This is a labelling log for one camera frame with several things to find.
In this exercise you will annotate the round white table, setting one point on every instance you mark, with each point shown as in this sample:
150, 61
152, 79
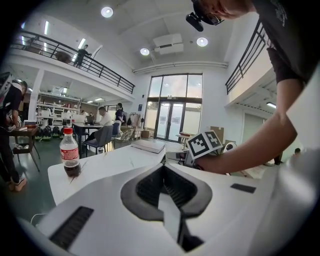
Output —
186, 136

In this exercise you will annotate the flat white box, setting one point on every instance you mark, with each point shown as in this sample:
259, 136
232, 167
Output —
148, 146

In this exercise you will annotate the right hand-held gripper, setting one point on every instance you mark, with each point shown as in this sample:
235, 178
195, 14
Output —
200, 145

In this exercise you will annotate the white pod backpack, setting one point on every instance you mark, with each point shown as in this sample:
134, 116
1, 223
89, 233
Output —
230, 147

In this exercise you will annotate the person's black t-shirt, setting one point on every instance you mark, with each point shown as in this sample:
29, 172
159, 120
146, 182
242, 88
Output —
287, 32

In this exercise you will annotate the black balcony railing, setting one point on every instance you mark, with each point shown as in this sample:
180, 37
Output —
100, 70

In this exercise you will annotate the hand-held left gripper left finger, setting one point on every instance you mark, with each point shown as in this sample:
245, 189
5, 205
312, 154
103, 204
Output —
140, 200

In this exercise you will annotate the black glasses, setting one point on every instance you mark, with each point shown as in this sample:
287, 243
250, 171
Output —
212, 19

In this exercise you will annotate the laptop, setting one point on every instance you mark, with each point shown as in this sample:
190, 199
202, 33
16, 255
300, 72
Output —
90, 120

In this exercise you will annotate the wooden table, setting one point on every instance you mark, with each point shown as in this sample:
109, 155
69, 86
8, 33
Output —
22, 132

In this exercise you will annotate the cola bottle with red cap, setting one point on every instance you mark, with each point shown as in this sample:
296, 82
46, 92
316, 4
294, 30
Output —
70, 155

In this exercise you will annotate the tall cardboard box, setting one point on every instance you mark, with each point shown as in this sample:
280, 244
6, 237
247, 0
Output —
217, 132

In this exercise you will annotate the black head camera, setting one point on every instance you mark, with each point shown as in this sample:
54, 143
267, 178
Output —
194, 22

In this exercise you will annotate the white ceiling pipes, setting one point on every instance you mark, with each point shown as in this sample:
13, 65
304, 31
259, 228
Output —
180, 67

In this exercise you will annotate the grey office chair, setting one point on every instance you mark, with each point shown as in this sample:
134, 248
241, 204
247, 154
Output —
101, 137

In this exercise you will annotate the round ceiling light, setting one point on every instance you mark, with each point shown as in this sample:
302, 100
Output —
144, 51
107, 12
202, 41

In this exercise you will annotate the black mezzanine railing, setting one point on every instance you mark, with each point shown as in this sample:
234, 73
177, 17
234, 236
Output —
247, 55

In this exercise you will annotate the glass entrance door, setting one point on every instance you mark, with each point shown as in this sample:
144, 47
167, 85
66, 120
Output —
172, 120

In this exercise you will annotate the dark desk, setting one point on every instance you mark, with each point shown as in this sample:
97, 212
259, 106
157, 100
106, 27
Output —
85, 126

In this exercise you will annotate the person's right forearm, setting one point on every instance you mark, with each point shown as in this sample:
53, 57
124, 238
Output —
255, 150

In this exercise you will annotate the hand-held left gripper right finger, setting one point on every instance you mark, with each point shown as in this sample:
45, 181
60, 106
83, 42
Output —
195, 200

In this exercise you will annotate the white ceiling air conditioner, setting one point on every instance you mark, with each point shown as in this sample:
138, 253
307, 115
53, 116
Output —
168, 43

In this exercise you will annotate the linear ceiling lamp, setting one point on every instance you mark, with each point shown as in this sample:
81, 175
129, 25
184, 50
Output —
271, 105

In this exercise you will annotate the person's head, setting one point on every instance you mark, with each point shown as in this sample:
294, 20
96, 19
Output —
225, 8

